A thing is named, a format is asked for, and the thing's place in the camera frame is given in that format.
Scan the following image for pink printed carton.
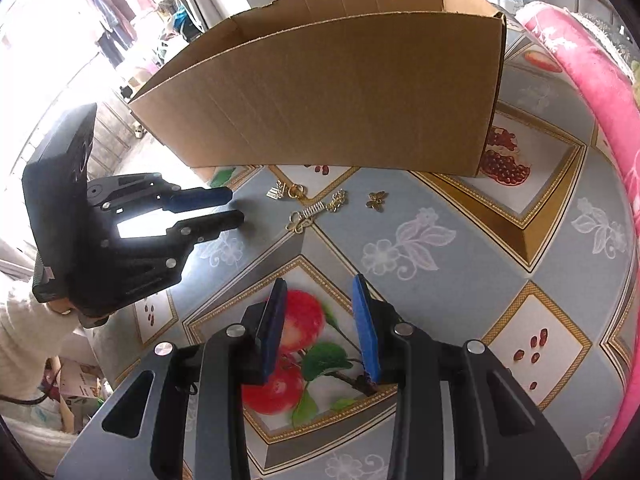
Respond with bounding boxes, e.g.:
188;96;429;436
60;360;108;406

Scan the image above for brown cardboard box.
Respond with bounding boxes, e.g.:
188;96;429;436
127;0;507;178

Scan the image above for white sack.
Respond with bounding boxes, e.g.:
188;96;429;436
0;400;81;476

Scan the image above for gold chain hair clip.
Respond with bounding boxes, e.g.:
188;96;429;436
286;201;325;233

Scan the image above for pile of bags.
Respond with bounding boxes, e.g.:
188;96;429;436
155;2;201;61

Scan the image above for hanging clothes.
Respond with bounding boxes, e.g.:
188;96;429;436
82;0;166;68

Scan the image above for person's left forearm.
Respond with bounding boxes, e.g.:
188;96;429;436
0;280;86;401

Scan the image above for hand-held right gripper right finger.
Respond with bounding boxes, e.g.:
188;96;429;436
351;273;583;480

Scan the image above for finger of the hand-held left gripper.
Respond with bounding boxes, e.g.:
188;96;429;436
87;172;233;213
104;209;246;267

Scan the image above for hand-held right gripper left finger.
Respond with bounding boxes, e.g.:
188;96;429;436
54;277;288;480

